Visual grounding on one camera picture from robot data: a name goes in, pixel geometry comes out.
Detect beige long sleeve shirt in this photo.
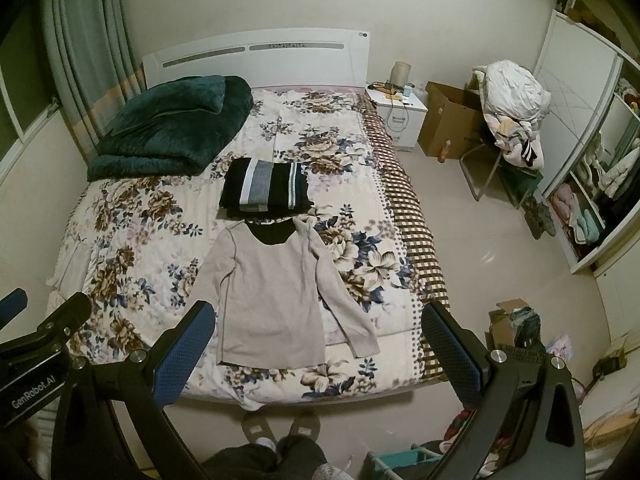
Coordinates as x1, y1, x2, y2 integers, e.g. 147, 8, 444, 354
191, 218, 380, 368

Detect pile of white clothes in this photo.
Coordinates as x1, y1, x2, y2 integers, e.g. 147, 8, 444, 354
473, 60, 551, 171

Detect floral bed sheet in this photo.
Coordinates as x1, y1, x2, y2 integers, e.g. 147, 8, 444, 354
49, 90, 439, 410

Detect small open cardboard box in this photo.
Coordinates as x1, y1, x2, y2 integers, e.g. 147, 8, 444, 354
486, 298, 544, 352

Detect grey slippers feet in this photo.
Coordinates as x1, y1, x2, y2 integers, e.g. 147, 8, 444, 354
241, 411, 321, 452

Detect teal plastic basket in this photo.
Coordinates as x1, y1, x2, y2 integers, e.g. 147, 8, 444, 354
366, 444, 442, 480

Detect brown checked bed cover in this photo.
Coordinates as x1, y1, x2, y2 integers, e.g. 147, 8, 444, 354
354, 90, 452, 386

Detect black grey striped folded sweater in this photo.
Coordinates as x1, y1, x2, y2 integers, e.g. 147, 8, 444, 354
219, 157, 312, 219

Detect dark green folded blanket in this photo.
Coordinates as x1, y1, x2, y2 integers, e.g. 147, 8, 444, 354
88, 75, 253, 181

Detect green grey curtain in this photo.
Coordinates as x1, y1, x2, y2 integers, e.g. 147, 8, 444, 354
41, 0, 145, 160

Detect white wardrobe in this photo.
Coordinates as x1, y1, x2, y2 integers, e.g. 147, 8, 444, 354
534, 11, 639, 273

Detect brown cardboard box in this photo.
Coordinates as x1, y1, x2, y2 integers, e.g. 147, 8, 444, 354
418, 81, 485, 159

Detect white nightstand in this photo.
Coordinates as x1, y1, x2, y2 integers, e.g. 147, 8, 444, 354
367, 84, 428, 151

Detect white bed headboard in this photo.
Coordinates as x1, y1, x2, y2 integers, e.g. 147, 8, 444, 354
143, 27, 370, 88

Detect beige jar on nightstand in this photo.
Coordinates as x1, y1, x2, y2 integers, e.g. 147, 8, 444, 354
390, 61, 411, 89

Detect metal frame chair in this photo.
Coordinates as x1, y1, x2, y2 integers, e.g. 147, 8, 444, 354
460, 127, 542, 209

